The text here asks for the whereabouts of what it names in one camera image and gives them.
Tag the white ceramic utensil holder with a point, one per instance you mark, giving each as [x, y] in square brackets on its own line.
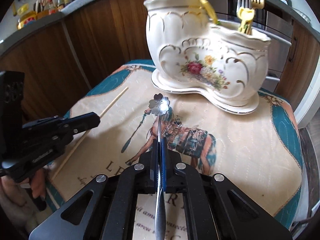
[194, 55]

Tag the wooden cabinet door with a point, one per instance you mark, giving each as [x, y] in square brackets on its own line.
[64, 59]
[300, 65]

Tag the silver fork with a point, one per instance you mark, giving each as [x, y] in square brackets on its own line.
[244, 4]

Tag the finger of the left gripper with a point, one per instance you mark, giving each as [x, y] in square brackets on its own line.
[81, 123]

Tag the right wooden cabinet door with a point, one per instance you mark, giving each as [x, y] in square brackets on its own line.
[300, 65]

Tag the silver flower spoon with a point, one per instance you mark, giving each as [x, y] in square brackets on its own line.
[159, 106]

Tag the left hand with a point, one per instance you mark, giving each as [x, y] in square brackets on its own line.
[37, 185]

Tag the quilted horse print cloth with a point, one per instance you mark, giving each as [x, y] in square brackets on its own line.
[259, 152]

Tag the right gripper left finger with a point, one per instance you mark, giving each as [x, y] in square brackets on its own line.
[106, 207]

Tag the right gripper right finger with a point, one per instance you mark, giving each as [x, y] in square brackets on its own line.
[214, 207]

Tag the wooden chopstick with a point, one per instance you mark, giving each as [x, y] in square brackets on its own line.
[87, 132]

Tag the stainless steel oven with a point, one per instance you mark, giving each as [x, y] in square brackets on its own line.
[279, 30]

